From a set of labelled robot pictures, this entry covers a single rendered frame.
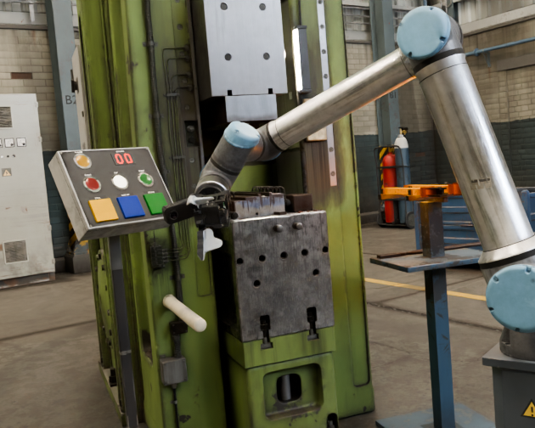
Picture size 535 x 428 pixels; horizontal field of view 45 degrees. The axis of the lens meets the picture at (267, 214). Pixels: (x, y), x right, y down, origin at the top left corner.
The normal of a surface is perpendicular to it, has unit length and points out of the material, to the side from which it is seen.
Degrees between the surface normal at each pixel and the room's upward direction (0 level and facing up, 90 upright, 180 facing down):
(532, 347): 70
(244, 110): 90
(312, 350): 90
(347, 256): 90
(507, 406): 90
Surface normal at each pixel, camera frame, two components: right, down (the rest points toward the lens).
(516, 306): -0.45, 0.19
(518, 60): -0.84, 0.11
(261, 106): 0.36, 0.04
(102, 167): 0.58, -0.50
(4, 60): 0.54, -0.04
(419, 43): -0.52, -0.02
